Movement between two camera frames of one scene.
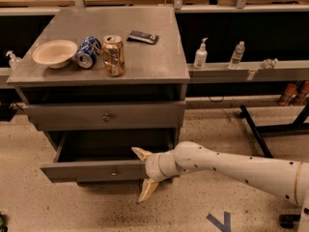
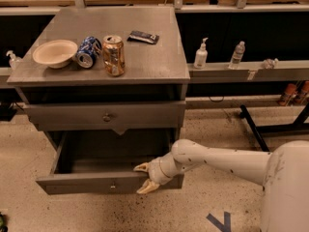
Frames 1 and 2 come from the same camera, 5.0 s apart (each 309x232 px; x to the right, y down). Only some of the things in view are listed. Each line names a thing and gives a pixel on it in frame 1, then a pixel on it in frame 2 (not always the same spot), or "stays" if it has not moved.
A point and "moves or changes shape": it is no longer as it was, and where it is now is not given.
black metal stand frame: [298, 125] stays
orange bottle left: [291, 90] stays
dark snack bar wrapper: [137, 36] stays
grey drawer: [94, 156] moves or changes shape
